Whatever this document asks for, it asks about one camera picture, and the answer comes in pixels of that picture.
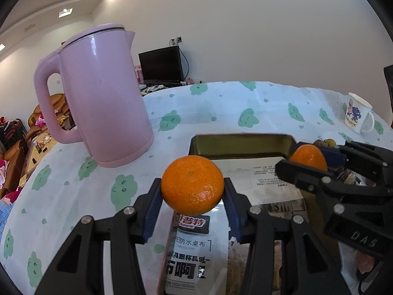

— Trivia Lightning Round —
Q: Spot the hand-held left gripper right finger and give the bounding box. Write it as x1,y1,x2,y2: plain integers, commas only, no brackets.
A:
223,177,353,295

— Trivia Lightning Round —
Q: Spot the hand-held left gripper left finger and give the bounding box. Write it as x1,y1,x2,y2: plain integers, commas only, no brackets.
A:
34,178,163,295

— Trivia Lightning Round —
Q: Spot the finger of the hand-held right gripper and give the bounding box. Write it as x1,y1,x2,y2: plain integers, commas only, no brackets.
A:
275,159,393,216
319,141,393,188

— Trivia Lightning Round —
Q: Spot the orange mandarin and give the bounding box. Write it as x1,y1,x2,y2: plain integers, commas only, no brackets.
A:
160,155,225,214
289,144,328,172

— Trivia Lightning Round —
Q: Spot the rectangular metal tray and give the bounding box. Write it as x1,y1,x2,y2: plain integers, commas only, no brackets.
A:
188,125,308,216

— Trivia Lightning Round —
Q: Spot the tablecloth packaging bag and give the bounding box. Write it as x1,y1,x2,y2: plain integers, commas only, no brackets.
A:
158,157,308,295

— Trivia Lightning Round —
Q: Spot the white printed mug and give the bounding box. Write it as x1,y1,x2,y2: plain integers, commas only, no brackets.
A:
343,92,376,133

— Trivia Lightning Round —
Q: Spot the white cloud print tablecloth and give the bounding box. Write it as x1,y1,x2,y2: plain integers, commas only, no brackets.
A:
0,81,393,295

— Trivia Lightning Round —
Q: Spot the pink electric kettle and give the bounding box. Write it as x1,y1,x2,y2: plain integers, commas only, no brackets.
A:
33,23,154,168

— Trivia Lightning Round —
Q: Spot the low television stand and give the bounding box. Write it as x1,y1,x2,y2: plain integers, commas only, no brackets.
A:
140,81,203,95

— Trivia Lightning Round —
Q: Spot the black television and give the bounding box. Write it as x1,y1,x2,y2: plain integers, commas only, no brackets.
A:
138,47,185,83

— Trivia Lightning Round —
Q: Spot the brown leather armchair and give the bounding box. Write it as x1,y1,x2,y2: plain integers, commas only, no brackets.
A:
28,94,72,130

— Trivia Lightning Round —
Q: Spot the orange leather sofa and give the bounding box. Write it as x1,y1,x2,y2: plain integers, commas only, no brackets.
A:
0,140,29,197

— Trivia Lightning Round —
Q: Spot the black power cable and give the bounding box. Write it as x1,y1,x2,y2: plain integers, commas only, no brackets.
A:
179,47,191,81

